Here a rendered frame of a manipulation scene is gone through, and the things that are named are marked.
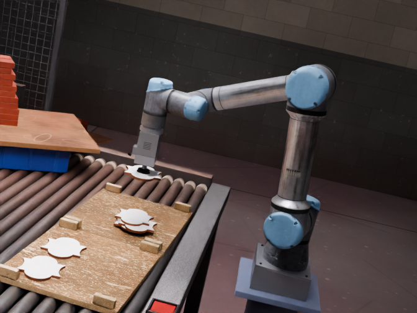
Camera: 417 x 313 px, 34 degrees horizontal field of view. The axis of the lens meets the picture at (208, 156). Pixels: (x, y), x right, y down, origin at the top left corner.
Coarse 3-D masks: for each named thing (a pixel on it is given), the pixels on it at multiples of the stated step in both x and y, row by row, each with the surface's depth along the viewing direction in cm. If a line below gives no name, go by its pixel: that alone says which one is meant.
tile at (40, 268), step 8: (40, 256) 192; (48, 256) 193; (24, 264) 186; (32, 264) 187; (40, 264) 188; (48, 264) 189; (56, 264) 190; (24, 272) 182; (32, 272) 182; (40, 272) 183; (48, 272) 184; (56, 272) 185; (40, 280) 180
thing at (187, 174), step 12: (84, 156) 299; (96, 156) 298; (108, 156) 297; (120, 156) 296; (132, 156) 298; (156, 168) 295; (168, 168) 294; (180, 168) 296; (192, 180) 294; (204, 180) 293
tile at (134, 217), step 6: (120, 210) 232; (126, 210) 232; (132, 210) 233; (138, 210) 234; (120, 216) 226; (126, 216) 227; (132, 216) 228; (138, 216) 229; (144, 216) 230; (150, 216) 231; (126, 222) 222; (132, 222) 223; (138, 222) 224; (144, 222) 225
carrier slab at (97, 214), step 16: (112, 192) 256; (80, 208) 234; (96, 208) 237; (112, 208) 240; (128, 208) 243; (144, 208) 247; (160, 208) 250; (96, 224) 224; (112, 224) 227; (160, 224) 235; (176, 224) 238; (128, 240) 217; (160, 240) 222
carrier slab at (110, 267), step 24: (96, 240) 212; (72, 264) 194; (96, 264) 197; (120, 264) 200; (144, 264) 203; (24, 288) 178; (48, 288) 178; (72, 288) 180; (96, 288) 183; (120, 288) 186
